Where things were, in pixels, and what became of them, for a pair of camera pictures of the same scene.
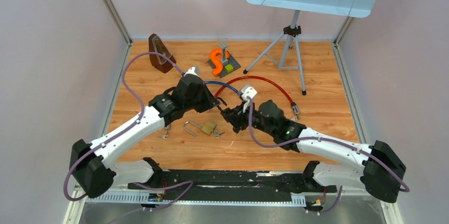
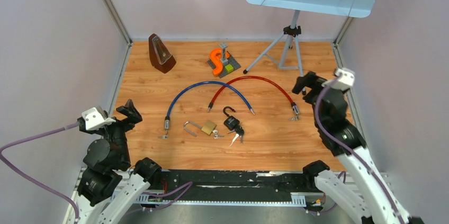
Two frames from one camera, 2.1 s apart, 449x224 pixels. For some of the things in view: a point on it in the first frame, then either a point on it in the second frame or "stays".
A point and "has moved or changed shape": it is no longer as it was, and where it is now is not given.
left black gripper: [210, 100] -> [129, 109]
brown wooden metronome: [162, 64] stays
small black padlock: [223, 101] has moved or changed shape
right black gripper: [237, 117] -> [310, 80]
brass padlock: [208, 128] stays
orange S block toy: [217, 61] stays
